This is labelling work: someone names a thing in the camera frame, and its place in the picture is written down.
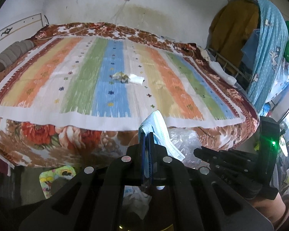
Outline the floral red brown blanket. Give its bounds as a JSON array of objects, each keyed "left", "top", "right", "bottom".
[{"left": 0, "top": 23, "right": 260, "bottom": 167}]

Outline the dark round trash bin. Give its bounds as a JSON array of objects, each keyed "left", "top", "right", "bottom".
[{"left": 118, "top": 186, "right": 174, "bottom": 230}]

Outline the striped rainbow bed mat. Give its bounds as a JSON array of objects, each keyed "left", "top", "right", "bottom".
[{"left": 0, "top": 36, "right": 245, "bottom": 131}]

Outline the gold foil wrapper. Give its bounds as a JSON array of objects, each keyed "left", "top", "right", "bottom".
[{"left": 111, "top": 71, "right": 129, "bottom": 84}]

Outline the white tissue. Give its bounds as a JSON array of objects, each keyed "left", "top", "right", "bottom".
[{"left": 128, "top": 74, "right": 145, "bottom": 85}]

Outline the mustard yellow hanging garment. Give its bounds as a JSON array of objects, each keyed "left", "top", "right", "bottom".
[{"left": 208, "top": 0, "right": 259, "bottom": 74}]

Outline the clear plastic bag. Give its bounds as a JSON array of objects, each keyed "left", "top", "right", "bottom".
[{"left": 169, "top": 128, "right": 202, "bottom": 169}]

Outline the metal bed footboard rail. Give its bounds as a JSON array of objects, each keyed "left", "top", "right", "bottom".
[{"left": 207, "top": 48, "right": 250, "bottom": 90}]

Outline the green cartoon plastic stool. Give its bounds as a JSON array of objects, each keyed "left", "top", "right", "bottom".
[{"left": 39, "top": 166, "right": 76, "bottom": 199}]

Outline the teal white courier bag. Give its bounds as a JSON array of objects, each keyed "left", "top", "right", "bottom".
[{"left": 122, "top": 186, "right": 152, "bottom": 220}]

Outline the person's right hand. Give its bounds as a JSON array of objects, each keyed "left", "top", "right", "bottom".
[{"left": 248, "top": 193, "right": 289, "bottom": 230}]

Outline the grey rolled pillow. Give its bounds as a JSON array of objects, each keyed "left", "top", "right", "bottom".
[{"left": 0, "top": 40, "right": 35, "bottom": 72}]

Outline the blue face mask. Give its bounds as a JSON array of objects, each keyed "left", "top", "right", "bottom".
[{"left": 138, "top": 110, "right": 185, "bottom": 179}]

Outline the white wooden headboard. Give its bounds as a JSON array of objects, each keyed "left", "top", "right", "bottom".
[{"left": 0, "top": 13, "right": 44, "bottom": 53}]

